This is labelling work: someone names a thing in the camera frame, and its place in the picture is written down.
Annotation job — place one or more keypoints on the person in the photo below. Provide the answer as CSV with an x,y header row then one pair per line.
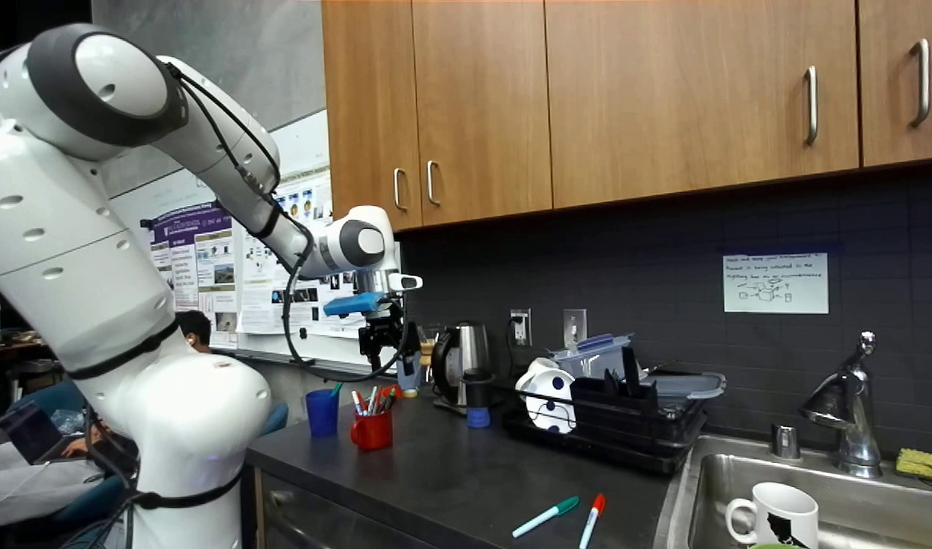
x,y
24,480

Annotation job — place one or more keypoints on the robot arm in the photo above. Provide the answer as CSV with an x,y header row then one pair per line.
x,y
69,259

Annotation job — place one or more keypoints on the bundle of pens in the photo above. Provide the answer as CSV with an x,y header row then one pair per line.
x,y
374,400

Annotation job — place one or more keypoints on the laptop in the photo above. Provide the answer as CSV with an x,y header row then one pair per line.
x,y
31,433

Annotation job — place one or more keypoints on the white paper note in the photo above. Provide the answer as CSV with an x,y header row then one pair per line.
x,y
775,284

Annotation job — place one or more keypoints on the wall switch plate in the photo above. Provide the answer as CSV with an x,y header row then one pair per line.
x,y
574,328

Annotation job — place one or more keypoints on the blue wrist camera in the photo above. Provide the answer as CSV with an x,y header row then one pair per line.
x,y
351,304

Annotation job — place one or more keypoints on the grey container lid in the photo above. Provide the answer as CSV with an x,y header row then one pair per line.
x,y
691,385

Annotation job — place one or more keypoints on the wooden cabinet door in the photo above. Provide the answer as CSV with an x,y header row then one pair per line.
x,y
367,99
695,91
481,107
893,76

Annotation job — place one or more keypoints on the steel electric kettle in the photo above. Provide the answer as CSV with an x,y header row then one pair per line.
x,y
466,358

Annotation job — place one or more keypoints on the purple poster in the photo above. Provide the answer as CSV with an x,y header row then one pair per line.
x,y
203,267

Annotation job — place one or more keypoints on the black and blue tumbler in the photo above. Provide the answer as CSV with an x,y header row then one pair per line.
x,y
477,396

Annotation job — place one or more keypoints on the white poster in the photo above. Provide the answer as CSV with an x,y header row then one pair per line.
x,y
264,290

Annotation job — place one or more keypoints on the chrome tap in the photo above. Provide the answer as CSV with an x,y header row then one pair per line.
x,y
851,412

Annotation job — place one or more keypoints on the black dish rack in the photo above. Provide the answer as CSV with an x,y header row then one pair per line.
x,y
626,438

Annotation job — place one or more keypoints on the wall socket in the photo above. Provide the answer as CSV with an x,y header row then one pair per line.
x,y
521,326

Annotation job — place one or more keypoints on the small bottle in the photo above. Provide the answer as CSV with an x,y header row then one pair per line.
x,y
409,375

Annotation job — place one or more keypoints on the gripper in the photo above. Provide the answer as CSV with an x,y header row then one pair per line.
x,y
380,324

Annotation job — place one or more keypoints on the clear container with blue lid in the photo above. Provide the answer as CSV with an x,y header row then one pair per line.
x,y
592,357

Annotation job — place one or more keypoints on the white mug with black print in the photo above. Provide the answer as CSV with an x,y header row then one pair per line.
x,y
779,511

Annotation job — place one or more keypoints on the steel sink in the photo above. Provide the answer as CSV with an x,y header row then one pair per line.
x,y
878,511

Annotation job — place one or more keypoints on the red cup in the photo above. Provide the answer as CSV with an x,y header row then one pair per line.
x,y
373,431

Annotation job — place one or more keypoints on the chrome sink fitting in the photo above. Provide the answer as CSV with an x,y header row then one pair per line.
x,y
785,442

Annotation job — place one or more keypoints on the white plate with blue dots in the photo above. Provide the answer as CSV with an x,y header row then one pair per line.
x,y
548,396

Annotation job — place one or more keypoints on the black utensil holder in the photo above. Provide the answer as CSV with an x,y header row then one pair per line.
x,y
611,400

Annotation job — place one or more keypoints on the blue cup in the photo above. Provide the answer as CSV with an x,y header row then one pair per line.
x,y
322,413

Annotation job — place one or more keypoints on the yellow sponge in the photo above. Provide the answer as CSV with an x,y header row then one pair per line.
x,y
925,465

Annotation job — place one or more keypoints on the wooden wall cabinet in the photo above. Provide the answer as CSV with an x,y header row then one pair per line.
x,y
664,91

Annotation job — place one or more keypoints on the red pen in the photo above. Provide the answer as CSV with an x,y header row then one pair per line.
x,y
591,521

